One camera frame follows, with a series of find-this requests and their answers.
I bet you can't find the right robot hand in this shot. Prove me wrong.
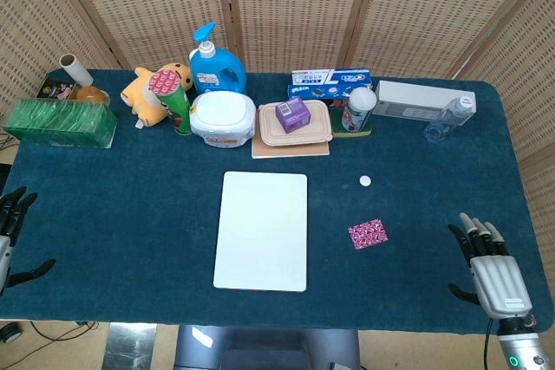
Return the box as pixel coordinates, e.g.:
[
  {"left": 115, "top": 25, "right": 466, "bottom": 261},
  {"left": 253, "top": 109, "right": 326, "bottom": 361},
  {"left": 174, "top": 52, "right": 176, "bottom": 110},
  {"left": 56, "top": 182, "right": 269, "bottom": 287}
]
[{"left": 447, "top": 211, "right": 534, "bottom": 324}]

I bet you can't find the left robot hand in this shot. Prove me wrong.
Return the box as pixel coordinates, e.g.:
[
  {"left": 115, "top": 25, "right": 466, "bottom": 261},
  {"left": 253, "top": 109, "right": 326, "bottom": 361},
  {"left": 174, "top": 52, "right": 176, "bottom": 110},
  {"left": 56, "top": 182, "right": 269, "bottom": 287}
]
[{"left": 0, "top": 186, "right": 56, "bottom": 295}]

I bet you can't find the pink patterned packet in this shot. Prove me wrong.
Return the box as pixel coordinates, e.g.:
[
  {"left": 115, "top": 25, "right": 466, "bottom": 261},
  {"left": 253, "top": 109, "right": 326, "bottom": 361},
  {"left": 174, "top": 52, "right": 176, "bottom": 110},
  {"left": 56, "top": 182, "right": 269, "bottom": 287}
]
[{"left": 348, "top": 221, "right": 389, "bottom": 250}]

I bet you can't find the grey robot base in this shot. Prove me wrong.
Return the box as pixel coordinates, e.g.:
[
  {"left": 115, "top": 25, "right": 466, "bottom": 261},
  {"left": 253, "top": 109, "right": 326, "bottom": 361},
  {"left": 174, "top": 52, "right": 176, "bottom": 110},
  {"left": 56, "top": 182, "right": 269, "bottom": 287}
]
[{"left": 173, "top": 325, "right": 361, "bottom": 370}]

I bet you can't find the white rectangular board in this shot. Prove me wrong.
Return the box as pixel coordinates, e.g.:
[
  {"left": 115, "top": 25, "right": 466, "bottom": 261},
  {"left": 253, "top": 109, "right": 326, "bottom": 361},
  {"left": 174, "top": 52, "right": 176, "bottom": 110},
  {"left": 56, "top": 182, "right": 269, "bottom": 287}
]
[{"left": 212, "top": 171, "right": 309, "bottom": 294}]

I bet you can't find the green transparent box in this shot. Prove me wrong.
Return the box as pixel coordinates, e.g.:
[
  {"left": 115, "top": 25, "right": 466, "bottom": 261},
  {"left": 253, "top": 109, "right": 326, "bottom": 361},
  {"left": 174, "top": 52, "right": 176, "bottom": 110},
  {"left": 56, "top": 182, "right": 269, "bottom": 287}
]
[{"left": 2, "top": 98, "right": 119, "bottom": 149}]

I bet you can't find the caster wheel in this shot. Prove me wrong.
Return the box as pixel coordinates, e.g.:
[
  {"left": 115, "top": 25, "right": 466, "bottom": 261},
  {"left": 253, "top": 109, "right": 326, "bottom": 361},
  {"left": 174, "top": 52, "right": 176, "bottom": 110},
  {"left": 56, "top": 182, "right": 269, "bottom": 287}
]
[{"left": 0, "top": 321, "right": 23, "bottom": 343}]

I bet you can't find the blue table carpet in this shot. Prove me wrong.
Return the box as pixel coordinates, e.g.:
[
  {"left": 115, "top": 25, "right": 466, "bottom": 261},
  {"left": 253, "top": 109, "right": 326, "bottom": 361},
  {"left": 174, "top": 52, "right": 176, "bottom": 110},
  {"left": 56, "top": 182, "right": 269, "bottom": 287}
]
[{"left": 0, "top": 68, "right": 555, "bottom": 336}]

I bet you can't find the dark snack box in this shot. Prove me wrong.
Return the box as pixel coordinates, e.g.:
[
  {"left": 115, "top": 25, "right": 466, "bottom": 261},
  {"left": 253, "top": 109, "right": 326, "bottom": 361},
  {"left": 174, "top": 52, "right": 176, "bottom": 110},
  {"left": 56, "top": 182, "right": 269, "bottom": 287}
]
[{"left": 36, "top": 78, "right": 82, "bottom": 101}]

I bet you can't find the amber round jar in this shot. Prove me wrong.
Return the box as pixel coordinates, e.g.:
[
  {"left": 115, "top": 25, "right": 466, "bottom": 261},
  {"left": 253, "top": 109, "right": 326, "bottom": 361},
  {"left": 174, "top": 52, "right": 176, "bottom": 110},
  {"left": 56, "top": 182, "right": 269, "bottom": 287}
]
[{"left": 69, "top": 85, "right": 112, "bottom": 106}]

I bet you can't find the cardboard tube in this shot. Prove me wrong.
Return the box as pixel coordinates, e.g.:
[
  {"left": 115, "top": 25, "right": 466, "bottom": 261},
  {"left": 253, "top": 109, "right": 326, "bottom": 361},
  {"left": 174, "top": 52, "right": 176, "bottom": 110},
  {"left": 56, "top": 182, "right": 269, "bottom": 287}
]
[{"left": 59, "top": 54, "right": 95, "bottom": 87}]

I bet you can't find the clear plastic bottle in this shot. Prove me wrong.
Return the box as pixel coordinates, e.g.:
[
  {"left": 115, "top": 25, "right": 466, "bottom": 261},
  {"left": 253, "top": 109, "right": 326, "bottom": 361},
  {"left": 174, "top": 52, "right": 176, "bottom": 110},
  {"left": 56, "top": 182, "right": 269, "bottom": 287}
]
[{"left": 424, "top": 95, "right": 475, "bottom": 145}]

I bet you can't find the yellow plush toy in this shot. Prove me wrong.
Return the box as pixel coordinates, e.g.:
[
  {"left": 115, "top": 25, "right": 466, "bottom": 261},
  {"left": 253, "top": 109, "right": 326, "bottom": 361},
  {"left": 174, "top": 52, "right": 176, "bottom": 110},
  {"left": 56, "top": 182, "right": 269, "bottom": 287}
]
[{"left": 120, "top": 62, "right": 195, "bottom": 128}]

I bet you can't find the metal table leg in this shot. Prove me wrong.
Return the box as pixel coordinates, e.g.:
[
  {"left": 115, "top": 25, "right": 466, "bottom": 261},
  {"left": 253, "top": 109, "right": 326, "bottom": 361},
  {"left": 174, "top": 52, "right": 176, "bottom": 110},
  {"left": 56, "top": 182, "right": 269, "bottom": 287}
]
[{"left": 103, "top": 321, "right": 157, "bottom": 370}]

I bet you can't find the green chips can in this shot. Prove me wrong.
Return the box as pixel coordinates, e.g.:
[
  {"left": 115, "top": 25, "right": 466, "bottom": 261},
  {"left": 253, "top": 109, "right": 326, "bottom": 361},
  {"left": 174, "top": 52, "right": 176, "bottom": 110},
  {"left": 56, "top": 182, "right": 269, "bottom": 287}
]
[{"left": 148, "top": 68, "right": 193, "bottom": 136}]

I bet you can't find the white power strip box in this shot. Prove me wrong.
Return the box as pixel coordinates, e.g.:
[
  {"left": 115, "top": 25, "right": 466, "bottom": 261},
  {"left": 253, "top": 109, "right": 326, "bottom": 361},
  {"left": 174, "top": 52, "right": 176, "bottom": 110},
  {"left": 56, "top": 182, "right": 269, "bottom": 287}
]
[{"left": 371, "top": 80, "right": 477, "bottom": 121}]

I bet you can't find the white-lidded printed can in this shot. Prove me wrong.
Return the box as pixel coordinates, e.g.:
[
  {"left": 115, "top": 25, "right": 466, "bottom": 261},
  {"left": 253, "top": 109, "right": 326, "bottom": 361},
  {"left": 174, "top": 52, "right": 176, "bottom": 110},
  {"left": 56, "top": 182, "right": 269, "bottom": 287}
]
[{"left": 341, "top": 87, "right": 377, "bottom": 133}]

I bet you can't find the white wet wipes tub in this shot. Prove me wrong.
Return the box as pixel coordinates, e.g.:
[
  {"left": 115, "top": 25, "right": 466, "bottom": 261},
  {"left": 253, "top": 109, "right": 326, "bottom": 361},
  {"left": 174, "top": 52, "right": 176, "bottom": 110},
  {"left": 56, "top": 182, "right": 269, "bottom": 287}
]
[{"left": 189, "top": 91, "right": 256, "bottom": 150}]

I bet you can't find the brown flat board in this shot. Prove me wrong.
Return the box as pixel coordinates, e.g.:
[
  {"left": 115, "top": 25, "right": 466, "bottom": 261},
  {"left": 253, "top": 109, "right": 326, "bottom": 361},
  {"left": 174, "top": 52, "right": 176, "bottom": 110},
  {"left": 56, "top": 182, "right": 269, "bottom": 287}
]
[{"left": 251, "top": 127, "right": 330, "bottom": 159}]

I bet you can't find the blue detergent pump bottle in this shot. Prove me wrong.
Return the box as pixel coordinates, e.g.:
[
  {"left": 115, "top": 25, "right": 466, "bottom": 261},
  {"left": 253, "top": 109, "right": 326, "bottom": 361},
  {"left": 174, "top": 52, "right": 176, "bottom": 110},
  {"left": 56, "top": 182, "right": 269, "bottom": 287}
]
[{"left": 188, "top": 20, "right": 248, "bottom": 96}]

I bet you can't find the small purple carton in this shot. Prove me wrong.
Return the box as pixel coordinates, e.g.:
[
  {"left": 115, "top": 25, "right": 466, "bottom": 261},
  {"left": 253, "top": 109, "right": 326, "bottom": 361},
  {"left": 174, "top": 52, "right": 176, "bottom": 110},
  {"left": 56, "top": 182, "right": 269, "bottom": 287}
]
[{"left": 275, "top": 98, "right": 313, "bottom": 133}]

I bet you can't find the blue printed box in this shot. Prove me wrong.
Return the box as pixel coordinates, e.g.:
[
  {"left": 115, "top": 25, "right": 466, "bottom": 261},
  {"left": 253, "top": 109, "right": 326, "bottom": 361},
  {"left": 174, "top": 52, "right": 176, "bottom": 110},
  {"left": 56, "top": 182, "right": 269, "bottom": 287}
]
[{"left": 287, "top": 82, "right": 361, "bottom": 109}]

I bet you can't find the toothpaste box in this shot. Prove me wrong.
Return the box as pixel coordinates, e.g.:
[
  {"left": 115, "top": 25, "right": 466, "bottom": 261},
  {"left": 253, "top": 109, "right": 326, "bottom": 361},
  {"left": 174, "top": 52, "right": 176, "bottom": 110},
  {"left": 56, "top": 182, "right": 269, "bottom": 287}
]
[{"left": 290, "top": 68, "right": 373, "bottom": 88}]

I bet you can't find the beige lunch box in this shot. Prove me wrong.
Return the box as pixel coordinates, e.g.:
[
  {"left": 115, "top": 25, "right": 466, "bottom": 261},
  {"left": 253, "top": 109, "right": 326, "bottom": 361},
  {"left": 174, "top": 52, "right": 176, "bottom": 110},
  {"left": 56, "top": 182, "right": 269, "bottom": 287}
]
[{"left": 258, "top": 100, "right": 334, "bottom": 147}]

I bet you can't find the woven bamboo folding screen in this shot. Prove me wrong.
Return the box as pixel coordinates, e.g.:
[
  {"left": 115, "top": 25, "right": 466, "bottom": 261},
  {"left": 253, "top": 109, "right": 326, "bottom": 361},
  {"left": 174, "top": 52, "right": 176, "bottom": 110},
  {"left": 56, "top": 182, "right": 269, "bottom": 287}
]
[{"left": 0, "top": 0, "right": 555, "bottom": 323}]

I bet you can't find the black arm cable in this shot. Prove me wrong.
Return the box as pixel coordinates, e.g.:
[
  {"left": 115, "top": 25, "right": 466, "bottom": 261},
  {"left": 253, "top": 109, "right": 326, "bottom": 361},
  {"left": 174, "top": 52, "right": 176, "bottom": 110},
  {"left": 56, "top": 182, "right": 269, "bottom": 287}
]
[{"left": 482, "top": 317, "right": 496, "bottom": 370}]

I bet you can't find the black floor cable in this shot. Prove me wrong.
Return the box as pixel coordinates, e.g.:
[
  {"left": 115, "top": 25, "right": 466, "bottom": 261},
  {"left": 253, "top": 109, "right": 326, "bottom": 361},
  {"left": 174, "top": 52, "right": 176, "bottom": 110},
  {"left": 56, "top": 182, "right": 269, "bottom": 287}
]
[{"left": 25, "top": 320, "right": 101, "bottom": 352}]

